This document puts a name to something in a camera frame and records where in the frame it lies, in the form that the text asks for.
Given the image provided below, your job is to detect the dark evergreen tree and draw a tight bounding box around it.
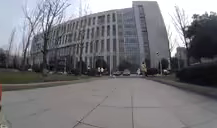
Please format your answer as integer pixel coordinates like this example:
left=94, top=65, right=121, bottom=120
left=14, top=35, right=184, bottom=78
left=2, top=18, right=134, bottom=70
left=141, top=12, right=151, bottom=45
left=186, top=11, right=217, bottom=62

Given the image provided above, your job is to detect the distant building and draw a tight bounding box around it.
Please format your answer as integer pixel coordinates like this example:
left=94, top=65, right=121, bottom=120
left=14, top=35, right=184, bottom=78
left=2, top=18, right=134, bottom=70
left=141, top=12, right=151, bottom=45
left=175, top=46, right=190, bottom=69

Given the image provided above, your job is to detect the row of dark bushes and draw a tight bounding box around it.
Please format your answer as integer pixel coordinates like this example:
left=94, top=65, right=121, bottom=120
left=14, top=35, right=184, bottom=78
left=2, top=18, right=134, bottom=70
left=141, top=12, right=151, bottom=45
left=29, top=57, right=112, bottom=77

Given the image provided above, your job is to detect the dark trimmed hedge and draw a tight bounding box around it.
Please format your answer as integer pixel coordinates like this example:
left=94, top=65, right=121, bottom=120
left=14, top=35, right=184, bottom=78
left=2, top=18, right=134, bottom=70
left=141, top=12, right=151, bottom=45
left=176, top=62, right=217, bottom=88

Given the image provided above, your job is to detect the grass lawn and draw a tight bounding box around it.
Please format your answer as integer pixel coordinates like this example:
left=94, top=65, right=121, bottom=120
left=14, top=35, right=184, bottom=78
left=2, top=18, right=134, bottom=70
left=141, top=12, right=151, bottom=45
left=0, top=68, right=97, bottom=85

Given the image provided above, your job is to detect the grey kerb strip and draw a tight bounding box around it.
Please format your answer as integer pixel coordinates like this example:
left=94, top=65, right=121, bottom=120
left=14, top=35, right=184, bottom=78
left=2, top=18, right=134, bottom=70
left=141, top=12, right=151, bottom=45
left=0, top=77, right=107, bottom=92

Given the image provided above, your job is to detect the street lamp pole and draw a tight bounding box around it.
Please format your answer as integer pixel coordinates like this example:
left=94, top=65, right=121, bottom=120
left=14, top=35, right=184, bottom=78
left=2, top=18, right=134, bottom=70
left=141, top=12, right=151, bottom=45
left=155, top=51, right=164, bottom=77

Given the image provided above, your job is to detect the tall bare tree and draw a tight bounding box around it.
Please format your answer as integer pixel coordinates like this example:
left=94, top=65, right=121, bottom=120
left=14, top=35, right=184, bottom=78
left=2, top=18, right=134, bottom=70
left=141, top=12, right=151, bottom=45
left=35, top=0, right=72, bottom=72

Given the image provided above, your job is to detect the grey concrete slab road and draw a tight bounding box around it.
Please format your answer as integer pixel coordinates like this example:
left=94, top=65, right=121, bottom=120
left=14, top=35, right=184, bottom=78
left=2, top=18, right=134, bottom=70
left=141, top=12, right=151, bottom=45
left=0, top=75, right=217, bottom=128

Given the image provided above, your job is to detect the car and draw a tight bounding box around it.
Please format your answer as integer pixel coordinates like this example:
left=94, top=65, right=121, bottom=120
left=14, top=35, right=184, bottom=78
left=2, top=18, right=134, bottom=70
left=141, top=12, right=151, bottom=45
left=112, top=69, right=123, bottom=77
left=122, top=69, right=132, bottom=77

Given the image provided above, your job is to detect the large grey glass building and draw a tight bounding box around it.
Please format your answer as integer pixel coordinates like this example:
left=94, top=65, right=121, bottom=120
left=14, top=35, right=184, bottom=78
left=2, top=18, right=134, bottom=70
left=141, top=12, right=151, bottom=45
left=30, top=0, right=171, bottom=72

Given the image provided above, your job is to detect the person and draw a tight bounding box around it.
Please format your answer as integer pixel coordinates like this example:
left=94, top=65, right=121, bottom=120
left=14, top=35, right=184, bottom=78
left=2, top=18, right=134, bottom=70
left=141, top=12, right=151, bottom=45
left=140, top=61, right=148, bottom=78

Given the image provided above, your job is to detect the thin bare tree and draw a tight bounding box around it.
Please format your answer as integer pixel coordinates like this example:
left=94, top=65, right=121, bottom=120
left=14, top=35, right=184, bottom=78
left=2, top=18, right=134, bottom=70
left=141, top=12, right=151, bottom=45
left=170, top=5, right=192, bottom=67

